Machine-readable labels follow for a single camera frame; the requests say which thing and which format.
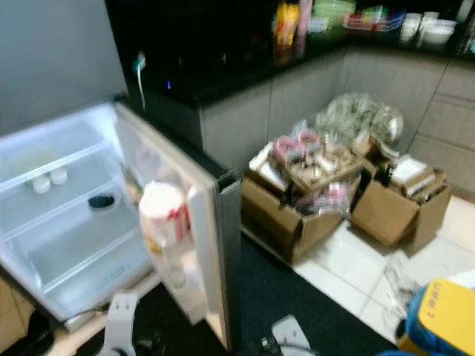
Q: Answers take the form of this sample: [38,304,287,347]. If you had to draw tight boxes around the red white striped food bucket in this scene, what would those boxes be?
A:
[139,182,191,257]

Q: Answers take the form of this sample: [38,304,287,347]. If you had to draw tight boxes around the grey fridge door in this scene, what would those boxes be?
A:
[114,100,243,353]

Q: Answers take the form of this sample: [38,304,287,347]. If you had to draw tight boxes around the glass fridge shelf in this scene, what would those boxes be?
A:
[11,156,123,238]
[37,193,149,294]
[0,119,112,197]

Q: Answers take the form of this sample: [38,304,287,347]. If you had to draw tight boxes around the grey fridge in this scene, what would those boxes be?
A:
[0,0,164,327]

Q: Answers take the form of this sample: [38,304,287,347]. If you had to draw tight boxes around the small white cup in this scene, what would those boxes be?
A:
[50,168,68,187]
[33,176,52,195]

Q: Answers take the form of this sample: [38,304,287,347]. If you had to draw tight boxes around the small black bowl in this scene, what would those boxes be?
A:
[88,194,118,211]

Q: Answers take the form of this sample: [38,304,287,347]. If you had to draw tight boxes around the black kitchen countertop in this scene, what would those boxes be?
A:
[104,0,475,105]

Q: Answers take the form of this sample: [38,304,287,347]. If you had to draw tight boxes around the brown cardboard box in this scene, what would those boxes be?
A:
[240,145,346,266]
[350,152,453,253]

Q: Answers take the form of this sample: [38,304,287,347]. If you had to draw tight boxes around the pink packaged item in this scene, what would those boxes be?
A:
[273,133,298,164]
[297,128,322,158]

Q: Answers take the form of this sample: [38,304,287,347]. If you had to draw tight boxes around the black floor mat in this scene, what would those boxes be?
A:
[7,252,398,356]

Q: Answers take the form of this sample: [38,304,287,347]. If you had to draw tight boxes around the grey kitchen cabinets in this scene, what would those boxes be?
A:
[197,48,475,197]

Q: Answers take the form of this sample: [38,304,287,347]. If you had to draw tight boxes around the yellow bottle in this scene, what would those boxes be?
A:
[275,4,301,45]

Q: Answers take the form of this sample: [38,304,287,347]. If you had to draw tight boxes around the wooden tray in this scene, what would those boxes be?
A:
[286,145,364,194]

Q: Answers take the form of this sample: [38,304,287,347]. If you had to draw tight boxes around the large clear plastic bag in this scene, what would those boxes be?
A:
[315,93,405,149]

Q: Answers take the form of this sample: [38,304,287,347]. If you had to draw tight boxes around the green bowl stack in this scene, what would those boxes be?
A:
[312,0,356,32]

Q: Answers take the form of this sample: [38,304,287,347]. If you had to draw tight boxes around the blue dish rack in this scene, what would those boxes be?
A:
[345,6,409,32]

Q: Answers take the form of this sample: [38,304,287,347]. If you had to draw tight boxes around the flat white box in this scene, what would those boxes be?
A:
[390,154,435,186]

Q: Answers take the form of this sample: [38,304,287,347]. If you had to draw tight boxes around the crumpled clear plastic wrap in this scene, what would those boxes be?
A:
[382,256,428,312]

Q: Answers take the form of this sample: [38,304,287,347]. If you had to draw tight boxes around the white bowl stack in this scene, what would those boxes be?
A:
[401,11,459,45]

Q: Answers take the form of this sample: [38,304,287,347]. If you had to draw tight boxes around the blue yellow container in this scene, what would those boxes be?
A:
[379,271,475,356]

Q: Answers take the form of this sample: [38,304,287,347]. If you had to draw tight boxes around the white cable with teal plug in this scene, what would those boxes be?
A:
[134,50,149,112]

